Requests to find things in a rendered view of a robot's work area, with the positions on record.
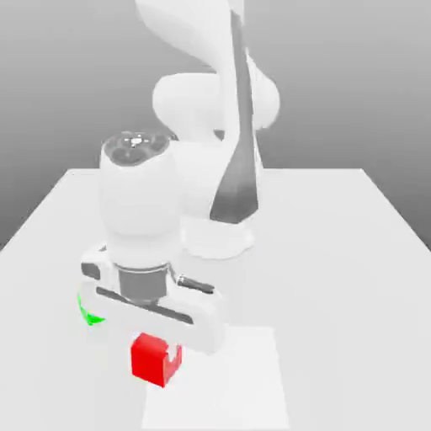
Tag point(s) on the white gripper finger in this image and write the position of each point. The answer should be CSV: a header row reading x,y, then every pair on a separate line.
x,y
173,352

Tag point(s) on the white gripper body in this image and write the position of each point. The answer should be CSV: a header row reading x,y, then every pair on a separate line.
x,y
205,323

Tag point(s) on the small red cube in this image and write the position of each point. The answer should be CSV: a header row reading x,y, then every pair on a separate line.
x,y
148,360

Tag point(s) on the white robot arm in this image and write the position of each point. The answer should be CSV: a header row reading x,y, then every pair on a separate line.
x,y
141,202

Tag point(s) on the small green cube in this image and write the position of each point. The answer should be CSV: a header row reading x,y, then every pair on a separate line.
x,y
91,318

